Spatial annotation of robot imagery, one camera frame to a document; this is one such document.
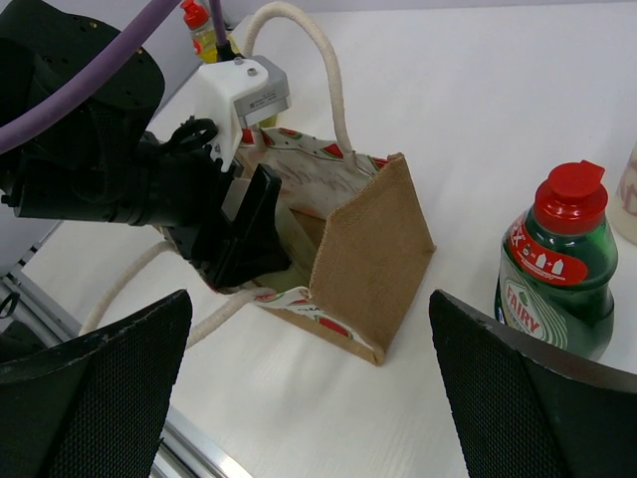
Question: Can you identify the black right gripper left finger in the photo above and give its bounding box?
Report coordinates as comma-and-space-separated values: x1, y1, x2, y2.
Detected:
1, 290, 192, 477

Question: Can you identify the dark bottle red cap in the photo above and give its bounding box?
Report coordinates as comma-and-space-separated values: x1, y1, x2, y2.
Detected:
494, 160, 618, 360

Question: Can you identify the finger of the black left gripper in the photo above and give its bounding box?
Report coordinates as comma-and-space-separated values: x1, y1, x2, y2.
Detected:
190, 164, 291, 290

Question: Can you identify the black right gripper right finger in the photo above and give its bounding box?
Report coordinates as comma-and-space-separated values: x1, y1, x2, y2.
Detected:
429, 290, 636, 477

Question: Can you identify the small brown bottle red cap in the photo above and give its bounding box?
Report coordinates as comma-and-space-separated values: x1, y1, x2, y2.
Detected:
180, 0, 241, 64

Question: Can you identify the brown canvas tote bag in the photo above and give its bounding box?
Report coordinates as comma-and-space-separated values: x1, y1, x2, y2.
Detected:
79, 2, 437, 367

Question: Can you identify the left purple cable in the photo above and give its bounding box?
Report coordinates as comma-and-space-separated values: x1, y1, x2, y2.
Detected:
0, 0, 230, 155

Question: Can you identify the aluminium mounting rail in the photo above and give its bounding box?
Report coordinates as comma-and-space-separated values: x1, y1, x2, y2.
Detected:
1, 222, 247, 477

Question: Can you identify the cream pump lotion bottle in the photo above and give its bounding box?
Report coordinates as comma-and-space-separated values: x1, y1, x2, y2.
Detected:
609, 144, 637, 244

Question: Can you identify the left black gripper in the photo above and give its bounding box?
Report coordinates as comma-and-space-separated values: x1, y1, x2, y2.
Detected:
1, 1, 233, 231

